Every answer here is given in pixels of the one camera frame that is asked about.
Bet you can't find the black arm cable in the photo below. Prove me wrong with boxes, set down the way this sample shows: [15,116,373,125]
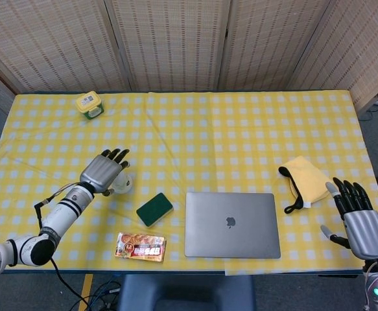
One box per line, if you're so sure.
[50,257,91,310]

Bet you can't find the grey closed laptop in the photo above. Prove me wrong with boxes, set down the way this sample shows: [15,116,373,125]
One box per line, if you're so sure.
[184,191,282,259]

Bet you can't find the yellow lidded green container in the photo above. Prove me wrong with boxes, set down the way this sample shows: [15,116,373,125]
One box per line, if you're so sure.
[75,91,106,120]

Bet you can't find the yellow white checkered tablecloth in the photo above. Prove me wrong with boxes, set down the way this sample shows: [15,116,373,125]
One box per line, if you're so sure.
[0,91,378,276]

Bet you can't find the green yellow sponge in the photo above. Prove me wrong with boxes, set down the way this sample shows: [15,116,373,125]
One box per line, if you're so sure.
[136,192,174,227]

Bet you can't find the thin wrist cable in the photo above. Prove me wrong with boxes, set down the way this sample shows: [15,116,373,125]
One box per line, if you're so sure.
[34,183,79,234]

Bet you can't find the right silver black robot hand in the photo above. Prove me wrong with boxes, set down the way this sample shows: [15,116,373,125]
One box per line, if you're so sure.
[320,177,378,260]

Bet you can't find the red orange snack box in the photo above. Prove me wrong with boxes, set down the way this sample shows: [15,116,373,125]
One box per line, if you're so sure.
[114,231,166,264]

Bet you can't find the yellow cloth with black trim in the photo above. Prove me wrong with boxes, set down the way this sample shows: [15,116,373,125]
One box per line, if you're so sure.
[278,155,334,214]

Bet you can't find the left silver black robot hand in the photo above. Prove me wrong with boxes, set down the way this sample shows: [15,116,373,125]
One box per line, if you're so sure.
[79,148,131,197]

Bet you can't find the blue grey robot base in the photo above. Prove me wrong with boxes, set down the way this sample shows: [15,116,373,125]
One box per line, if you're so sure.
[116,274,257,311]

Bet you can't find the floor cable bundle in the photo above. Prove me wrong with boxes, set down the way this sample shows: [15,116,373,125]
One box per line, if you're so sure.
[86,280,122,311]

